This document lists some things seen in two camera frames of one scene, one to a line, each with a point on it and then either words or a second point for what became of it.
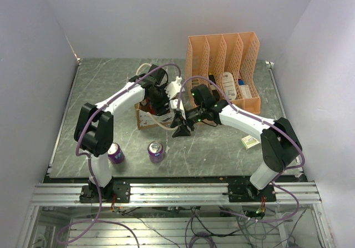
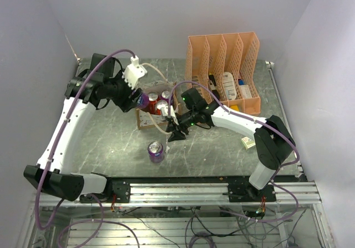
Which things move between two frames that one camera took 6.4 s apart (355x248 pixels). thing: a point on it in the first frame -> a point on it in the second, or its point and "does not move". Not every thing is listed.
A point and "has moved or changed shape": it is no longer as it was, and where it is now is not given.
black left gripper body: x=160 y=101 -> x=119 y=91
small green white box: x=249 y=141 does not move
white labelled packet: x=229 y=85 does not move
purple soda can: x=155 y=151 does not move
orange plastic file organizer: x=232 y=61 does not move
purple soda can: x=115 y=155 has moved or changed shape
